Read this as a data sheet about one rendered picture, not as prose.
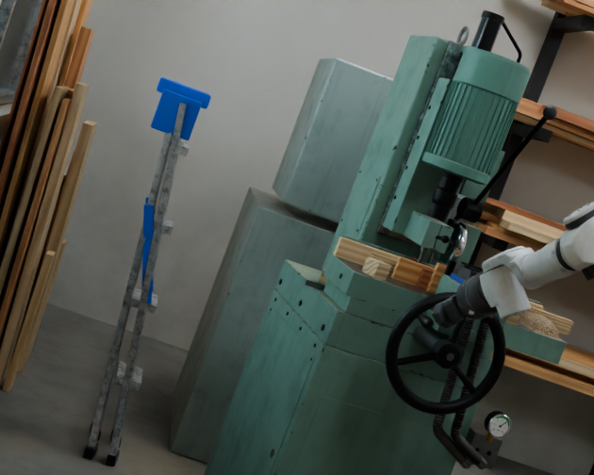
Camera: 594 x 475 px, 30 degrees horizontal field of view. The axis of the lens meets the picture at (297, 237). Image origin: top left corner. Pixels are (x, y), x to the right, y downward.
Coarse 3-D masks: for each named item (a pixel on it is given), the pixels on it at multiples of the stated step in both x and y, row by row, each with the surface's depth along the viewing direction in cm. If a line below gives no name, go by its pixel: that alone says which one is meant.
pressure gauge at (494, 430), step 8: (488, 416) 277; (496, 416) 275; (504, 416) 276; (488, 424) 275; (496, 424) 276; (504, 424) 276; (488, 432) 276; (496, 432) 276; (504, 432) 277; (488, 440) 279
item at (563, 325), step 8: (376, 256) 283; (384, 256) 284; (392, 264) 285; (392, 272) 285; (536, 312) 297; (544, 312) 297; (552, 320) 298; (560, 320) 299; (568, 320) 300; (560, 328) 299; (568, 328) 300
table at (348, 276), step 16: (336, 256) 282; (336, 272) 278; (352, 272) 267; (352, 288) 267; (368, 288) 268; (384, 288) 269; (400, 288) 270; (416, 288) 278; (384, 304) 270; (400, 304) 271; (512, 336) 279; (528, 336) 280; (544, 336) 281; (528, 352) 281; (544, 352) 282; (560, 352) 283
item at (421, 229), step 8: (416, 216) 290; (424, 216) 287; (408, 224) 293; (416, 224) 288; (424, 224) 283; (432, 224) 281; (440, 224) 281; (408, 232) 291; (416, 232) 286; (424, 232) 281; (432, 232) 281; (440, 232) 282; (448, 232) 282; (416, 240) 285; (424, 240) 281; (432, 240) 282; (440, 240) 282; (424, 248) 286; (432, 248) 282; (440, 248) 283
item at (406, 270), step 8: (400, 256) 282; (400, 264) 281; (408, 264) 282; (416, 264) 282; (400, 272) 282; (408, 272) 282; (416, 272) 283; (400, 280) 282; (408, 280) 283; (416, 280) 283
